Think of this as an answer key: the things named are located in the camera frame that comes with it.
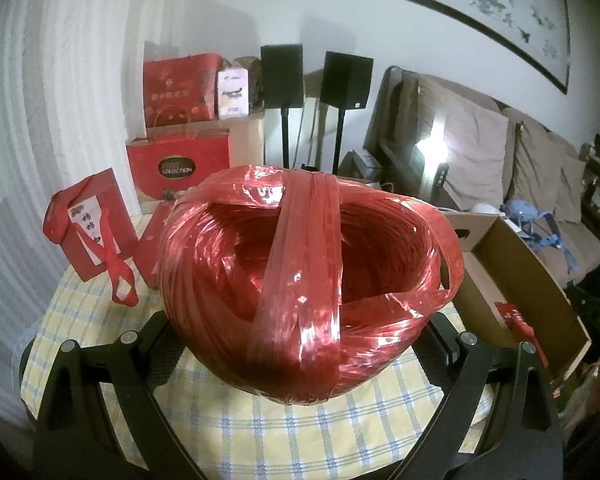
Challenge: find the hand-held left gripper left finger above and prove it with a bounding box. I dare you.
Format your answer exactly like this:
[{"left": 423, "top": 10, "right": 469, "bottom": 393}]
[{"left": 32, "top": 310, "right": 196, "bottom": 480}]

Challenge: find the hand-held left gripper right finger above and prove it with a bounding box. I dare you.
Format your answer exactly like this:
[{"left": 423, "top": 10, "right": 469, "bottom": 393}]
[{"left": 395, "top": 312, "right": 563, "bottom": 480}]

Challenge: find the red foil packet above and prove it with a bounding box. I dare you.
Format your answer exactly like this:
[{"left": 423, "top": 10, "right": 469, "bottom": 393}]
[{"left": 494, "top": 301, "right": 551, "bottom": 368}]

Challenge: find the brown cardboard box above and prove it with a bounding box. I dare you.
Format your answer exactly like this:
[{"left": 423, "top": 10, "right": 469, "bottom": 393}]
[{"left": 440, "top": 211, "right": 592, "bottom": 386}]

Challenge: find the red plastic string ball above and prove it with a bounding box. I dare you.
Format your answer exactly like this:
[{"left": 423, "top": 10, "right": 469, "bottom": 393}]
[{"left": 157, "top": 164, "right": 466, "bottom": 406}]

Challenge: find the red gift bag white label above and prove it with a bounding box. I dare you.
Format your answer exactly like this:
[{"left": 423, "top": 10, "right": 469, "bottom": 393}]
[{"left": 42, "top": 166, "right": 140, "bottom": 307}]

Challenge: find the yellow checked tablecloth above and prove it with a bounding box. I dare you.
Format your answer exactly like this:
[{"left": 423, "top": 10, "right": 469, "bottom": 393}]
[{"left": 20, "top": 212, "right": 498, "bottom": 471}]

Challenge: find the brown sofa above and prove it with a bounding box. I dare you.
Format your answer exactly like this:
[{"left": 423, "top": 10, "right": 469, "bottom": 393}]
[{"left": 367, "top": 66, "right": 600, "bottom": 281}]

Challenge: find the red chocolate gift box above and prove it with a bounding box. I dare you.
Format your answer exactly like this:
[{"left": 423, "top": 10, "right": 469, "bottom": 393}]
[{"left": 126, "top": 127, "right": 231, "bottom": 206}]

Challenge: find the bright lamp device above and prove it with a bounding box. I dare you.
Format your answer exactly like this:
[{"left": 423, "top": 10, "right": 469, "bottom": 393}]
[{"left": 375, "top": 145, "right": 461, "bottom": 211}]

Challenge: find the small brown sofa cushion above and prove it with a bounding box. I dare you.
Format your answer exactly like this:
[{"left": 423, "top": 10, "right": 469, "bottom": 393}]
[{"left": 552, "top": 152, "right": 588, "bottom": 223}]

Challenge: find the cardboard box of clutter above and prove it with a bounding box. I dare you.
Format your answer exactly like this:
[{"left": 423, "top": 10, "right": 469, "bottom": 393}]
[{"left": 340, "top": 150, "right": 396, "bottom": 193}]

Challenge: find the large brown sofa cushion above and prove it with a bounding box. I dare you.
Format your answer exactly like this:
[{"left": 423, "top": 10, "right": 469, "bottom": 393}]
[{"left": 415, "top": 77, "right": 511, "bottom": 211}]

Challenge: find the large plain brown carton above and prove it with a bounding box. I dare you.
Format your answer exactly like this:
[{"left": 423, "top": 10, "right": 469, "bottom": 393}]
[{"left": 227, "top": 110, "right": 266, "bottom": 168}]

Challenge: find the black speaker stand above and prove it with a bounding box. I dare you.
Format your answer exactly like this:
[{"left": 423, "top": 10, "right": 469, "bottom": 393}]
[
  {"left": 332, "top": 107, "right": 346, "bottom": 176},
  {"left": 279, "top": 107, "right": 291, "bottom": 168}
]

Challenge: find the red patterned gift box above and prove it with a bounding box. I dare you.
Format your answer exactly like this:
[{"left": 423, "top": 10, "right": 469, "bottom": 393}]
[{"left": 143, "top": 52, "right": 226, "bottom": 126}]

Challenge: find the white pink tissue pack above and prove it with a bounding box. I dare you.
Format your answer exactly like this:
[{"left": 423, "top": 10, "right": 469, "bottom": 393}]
[{"left": 216, "top": 66, "right": 251, "bottom": 120}]

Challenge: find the white curtain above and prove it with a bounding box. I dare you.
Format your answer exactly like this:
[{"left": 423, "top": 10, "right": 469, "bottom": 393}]
[{"left": 0, "top": 0, "right": 151, "bottom": 411}]

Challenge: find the black speaker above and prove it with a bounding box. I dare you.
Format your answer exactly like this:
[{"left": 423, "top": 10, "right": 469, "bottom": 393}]
[
  {"left": 260, "top": 43, "right": 304, "bottom": 109},
  {"left": 321, "top": 51, "right": 374, "bottom": 111}
]

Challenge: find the framed ink painting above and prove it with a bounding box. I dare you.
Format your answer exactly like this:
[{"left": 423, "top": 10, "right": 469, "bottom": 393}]
[{"left": 386, "top": 0, "right": 571, "bottom": 95}]

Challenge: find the blue strap harness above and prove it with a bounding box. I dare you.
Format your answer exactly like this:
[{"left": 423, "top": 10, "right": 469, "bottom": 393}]
[{"left": 500, "top": 199, "right": 578, "bottom": 273}]

